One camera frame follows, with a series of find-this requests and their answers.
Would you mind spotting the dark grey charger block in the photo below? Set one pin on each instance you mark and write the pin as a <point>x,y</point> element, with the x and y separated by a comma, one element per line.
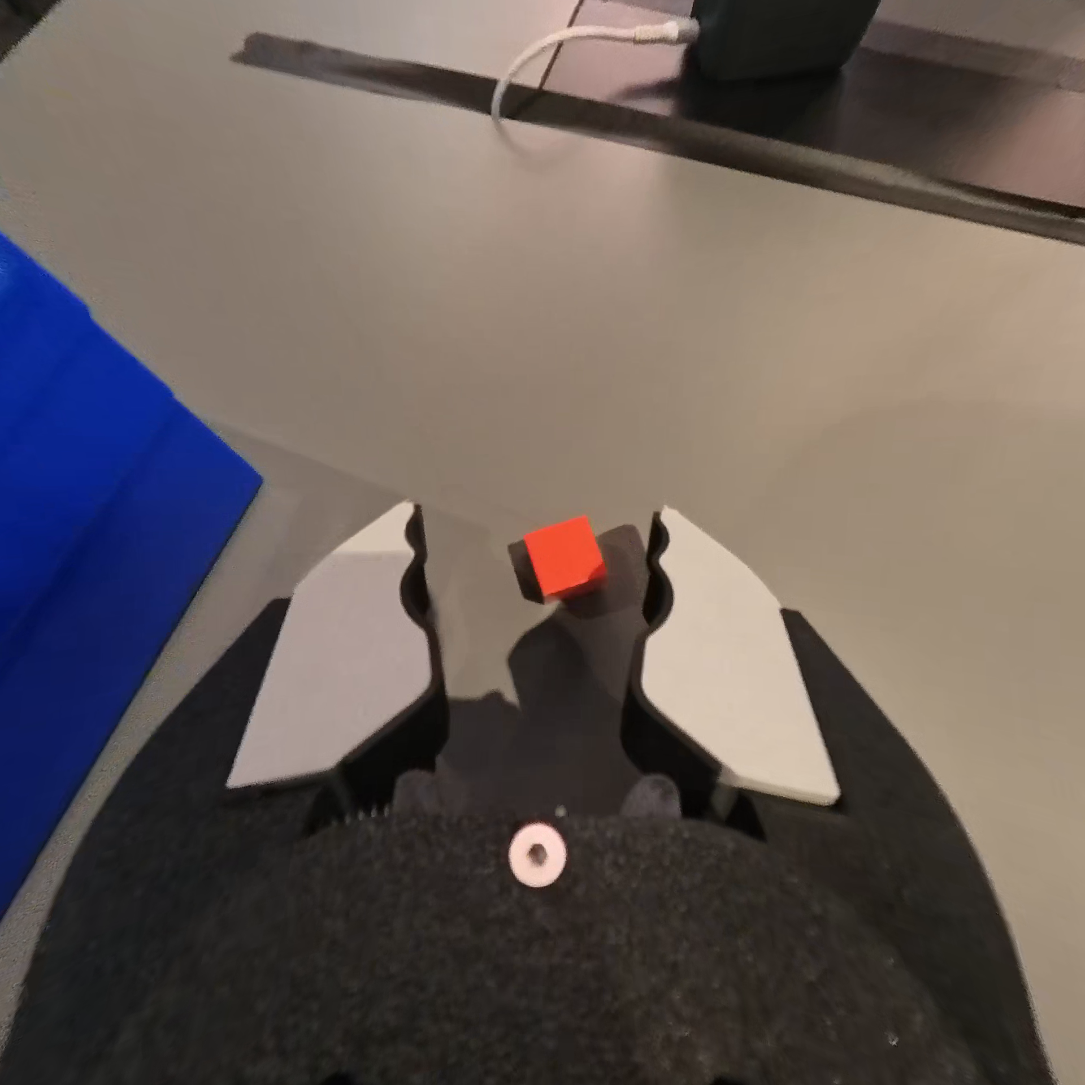
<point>780,34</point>

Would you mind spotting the small red wooden cube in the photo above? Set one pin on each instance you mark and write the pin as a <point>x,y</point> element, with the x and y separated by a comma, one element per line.
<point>564,555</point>

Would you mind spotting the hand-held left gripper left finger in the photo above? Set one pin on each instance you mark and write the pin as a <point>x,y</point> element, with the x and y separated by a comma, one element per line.
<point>339,670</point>

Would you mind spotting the large blue plastic bin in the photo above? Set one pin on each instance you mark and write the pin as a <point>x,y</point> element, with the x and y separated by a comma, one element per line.
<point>102,508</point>

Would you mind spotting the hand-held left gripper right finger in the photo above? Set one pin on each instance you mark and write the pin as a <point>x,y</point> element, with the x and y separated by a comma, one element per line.
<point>729,686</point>

